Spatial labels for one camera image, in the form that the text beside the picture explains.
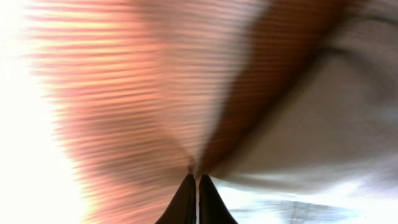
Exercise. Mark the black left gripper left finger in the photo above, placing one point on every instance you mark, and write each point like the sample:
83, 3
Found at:
182, 207

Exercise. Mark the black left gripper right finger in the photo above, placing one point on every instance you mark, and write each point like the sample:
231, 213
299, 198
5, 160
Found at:
212, 209

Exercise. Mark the light blue denim shorts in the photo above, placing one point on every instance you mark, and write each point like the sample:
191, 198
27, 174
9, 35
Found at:
328, 152

